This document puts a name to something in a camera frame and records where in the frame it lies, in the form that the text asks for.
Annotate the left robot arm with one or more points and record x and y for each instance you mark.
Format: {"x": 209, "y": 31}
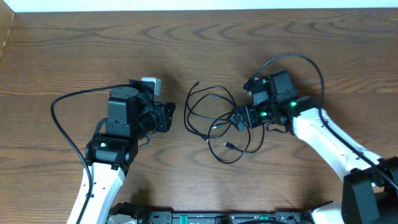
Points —
{"x": 132, "y": 115}

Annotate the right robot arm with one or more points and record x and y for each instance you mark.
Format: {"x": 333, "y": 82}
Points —
{"x": 369, "y": 181}

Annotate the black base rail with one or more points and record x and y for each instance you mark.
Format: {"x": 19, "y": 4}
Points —
{"x": 136, "y": 214}

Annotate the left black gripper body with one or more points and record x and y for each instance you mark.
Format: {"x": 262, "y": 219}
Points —
{"x": 160, "y": 116}

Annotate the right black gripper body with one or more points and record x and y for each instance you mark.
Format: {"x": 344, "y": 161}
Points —
{"x": 257, "y": 115}

